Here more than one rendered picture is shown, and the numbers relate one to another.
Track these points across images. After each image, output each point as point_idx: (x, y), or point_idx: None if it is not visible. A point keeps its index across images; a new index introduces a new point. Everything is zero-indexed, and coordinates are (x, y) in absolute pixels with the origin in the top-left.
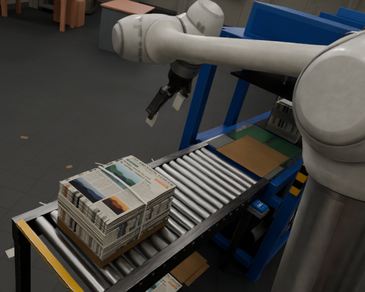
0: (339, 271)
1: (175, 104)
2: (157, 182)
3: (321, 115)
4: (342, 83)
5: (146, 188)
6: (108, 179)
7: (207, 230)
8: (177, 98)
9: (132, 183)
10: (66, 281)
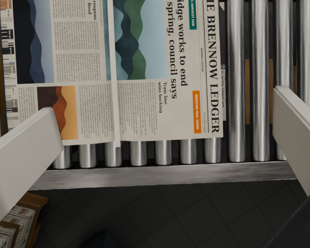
0: None
1: (281, 116)
2: (189, 105)
3: None
4: None
5: (155, 105)
6: (98, 31)
7: (253, 180)
8: (300, 139)
9: (139, 73)
10: None
